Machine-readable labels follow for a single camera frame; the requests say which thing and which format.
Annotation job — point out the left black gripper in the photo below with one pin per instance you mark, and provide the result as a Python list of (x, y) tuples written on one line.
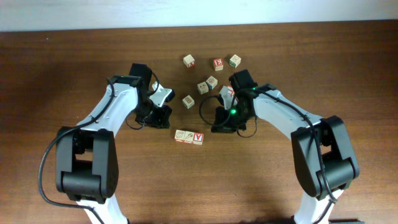
[(161, 119)]

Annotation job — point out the red letter E block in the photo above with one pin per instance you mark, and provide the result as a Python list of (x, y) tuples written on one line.
[(218, 64)]

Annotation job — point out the wooden block green side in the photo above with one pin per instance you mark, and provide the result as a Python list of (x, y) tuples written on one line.
[(234, 61)]

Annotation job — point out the wooden block blue S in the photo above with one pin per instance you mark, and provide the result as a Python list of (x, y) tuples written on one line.
[(202, 88)]

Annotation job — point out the wooden block shell picture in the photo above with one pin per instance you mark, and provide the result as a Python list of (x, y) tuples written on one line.
[(211, 82)]

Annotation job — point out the red letter V block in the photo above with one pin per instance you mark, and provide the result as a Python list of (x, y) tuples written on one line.
[(198, 138)]

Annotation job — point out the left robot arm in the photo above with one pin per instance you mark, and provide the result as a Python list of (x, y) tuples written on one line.
[(86, 160)]

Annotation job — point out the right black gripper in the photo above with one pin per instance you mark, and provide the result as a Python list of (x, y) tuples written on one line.
[(222, 123)]

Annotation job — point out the wooden block red bottom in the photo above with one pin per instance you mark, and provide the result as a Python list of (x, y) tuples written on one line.
[(179, 135)]

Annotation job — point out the wooden block pineapple picture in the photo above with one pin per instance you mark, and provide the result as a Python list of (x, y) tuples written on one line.
[(188, 102)]

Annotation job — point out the red letter I block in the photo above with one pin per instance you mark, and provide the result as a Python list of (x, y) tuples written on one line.
[(230, 90)]

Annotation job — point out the wooden block red side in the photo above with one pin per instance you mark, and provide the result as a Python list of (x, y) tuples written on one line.
[(189, 61)]

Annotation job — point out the wooden block red edge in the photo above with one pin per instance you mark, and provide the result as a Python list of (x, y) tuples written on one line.
[(188, 137)]

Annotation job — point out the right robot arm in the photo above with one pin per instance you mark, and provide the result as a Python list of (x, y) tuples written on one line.
[(324, 159)]

